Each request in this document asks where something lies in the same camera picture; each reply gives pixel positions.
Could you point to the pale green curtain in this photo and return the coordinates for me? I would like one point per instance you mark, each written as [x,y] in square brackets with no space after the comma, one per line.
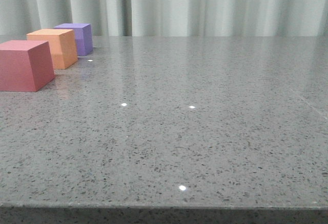
[170,17]

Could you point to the orange foam cube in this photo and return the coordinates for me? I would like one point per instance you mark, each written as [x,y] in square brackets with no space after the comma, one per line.
[62,45]

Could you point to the red foam cube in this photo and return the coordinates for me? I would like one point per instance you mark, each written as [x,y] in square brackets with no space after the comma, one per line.
[26,65]

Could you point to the purple foam cube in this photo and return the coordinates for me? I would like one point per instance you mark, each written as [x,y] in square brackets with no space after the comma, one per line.
[83,36]

